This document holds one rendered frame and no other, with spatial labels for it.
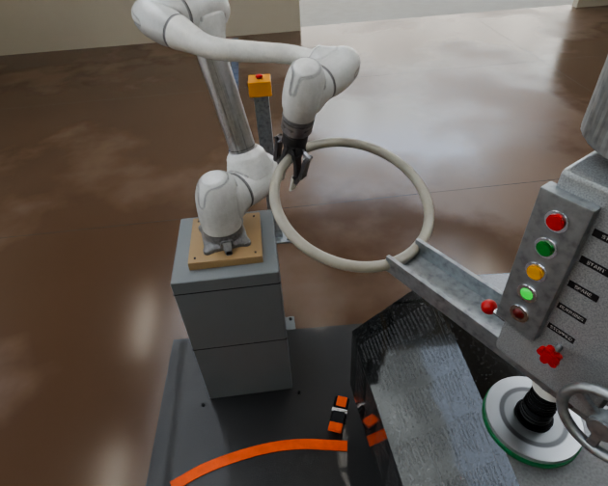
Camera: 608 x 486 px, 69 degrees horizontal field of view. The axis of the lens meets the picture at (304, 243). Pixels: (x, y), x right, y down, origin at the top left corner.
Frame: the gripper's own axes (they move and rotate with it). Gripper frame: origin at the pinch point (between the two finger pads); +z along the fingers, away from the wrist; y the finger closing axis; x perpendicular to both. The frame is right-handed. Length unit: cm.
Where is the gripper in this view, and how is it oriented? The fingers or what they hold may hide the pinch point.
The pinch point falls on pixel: (288, 177)
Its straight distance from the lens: 144.2
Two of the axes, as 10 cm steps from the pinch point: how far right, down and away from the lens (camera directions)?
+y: 7.6, 5.9, -2.6
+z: -1.5, 5.5, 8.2
